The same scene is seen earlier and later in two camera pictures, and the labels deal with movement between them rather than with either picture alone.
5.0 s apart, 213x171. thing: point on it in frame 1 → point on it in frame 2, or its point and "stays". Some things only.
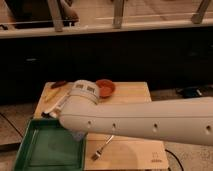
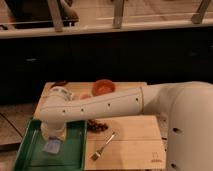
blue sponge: [79, 135] → [52, 146]
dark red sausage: [59, 83] stays
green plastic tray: [48, 145] stays
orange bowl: [106, 87] stays
